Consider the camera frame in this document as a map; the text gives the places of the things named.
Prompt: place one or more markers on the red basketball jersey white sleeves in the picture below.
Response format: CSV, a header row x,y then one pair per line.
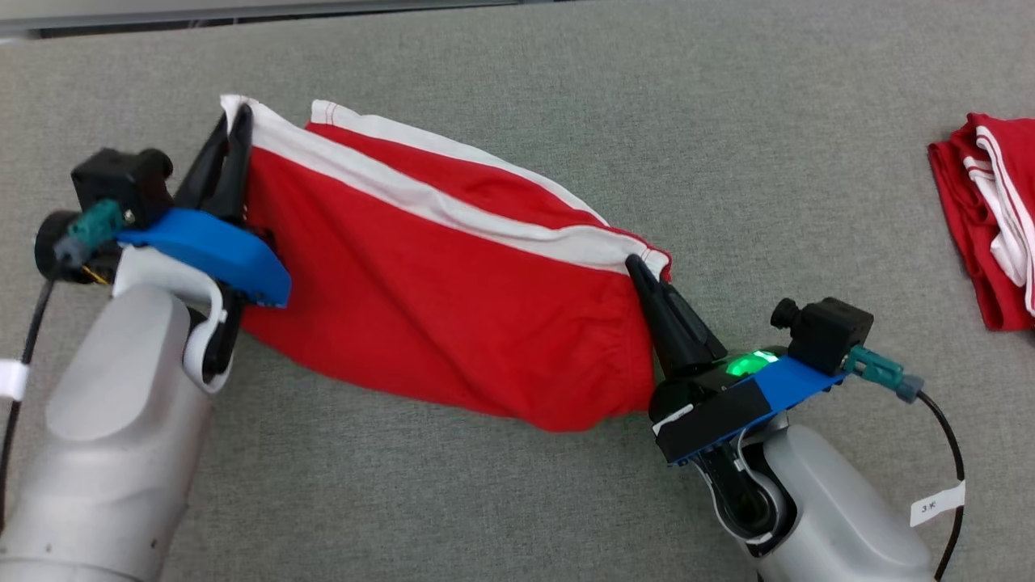
x,y
962,218

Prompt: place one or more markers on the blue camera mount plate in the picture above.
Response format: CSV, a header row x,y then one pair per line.
x,y
796,384
218,250

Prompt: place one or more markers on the teal camera connector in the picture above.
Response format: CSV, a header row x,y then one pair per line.
x,y
873,368
97,222

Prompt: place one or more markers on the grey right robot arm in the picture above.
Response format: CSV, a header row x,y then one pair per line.
x,y
841,517

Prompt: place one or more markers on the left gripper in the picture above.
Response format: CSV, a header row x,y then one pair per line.
x,y
214,339

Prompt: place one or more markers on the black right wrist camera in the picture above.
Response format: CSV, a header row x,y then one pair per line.
x,y
829,331

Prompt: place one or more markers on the teal left camera connector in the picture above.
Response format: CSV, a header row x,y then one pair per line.
x,y
97,222

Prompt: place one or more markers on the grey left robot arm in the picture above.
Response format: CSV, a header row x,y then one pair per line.
x,y
113,453

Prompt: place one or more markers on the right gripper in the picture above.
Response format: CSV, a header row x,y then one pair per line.
x,y
744,365

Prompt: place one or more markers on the teal right camera connector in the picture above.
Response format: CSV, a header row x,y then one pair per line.
x,y
873,368

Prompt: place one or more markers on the blue right camera mount plate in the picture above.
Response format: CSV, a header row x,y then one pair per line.
x,y
796,384

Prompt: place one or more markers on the blue left camera mount plate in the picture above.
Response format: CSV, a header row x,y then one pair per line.
x,y
218,250

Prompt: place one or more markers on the red shorts white stripes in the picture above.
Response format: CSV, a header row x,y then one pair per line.
x,y
420,307

